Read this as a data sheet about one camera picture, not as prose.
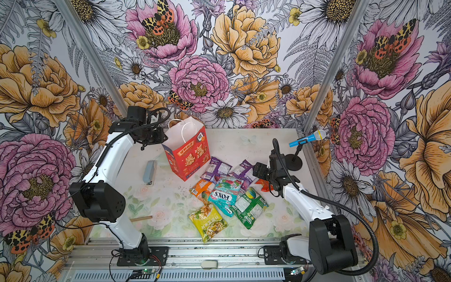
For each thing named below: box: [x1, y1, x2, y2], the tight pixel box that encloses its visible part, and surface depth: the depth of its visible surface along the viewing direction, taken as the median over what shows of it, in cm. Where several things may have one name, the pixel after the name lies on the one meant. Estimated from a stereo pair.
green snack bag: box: [233, 186, 270, 230], surface depth 87 cm
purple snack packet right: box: [229, 159, 257, 191], surface depth 99 cm
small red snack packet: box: [254, 178, 275, 193], surface depth 96 cm
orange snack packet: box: [189, 178, 215, 197], surface depth 93 cm
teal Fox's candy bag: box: [207, 180, 241, 217], surface depth 89 cm
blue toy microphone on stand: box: [284, 129, 327, 171], surface depth 90 cm
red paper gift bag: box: [162, 116, 211, 182], surface depth 90 cm
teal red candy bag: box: [214, 178, 245, 193], surface depth 92 cm
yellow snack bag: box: [188, 203, 229, 244], surface depth 83 cm
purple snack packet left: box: [199, 156, 233, 182], surface depth 101 cm
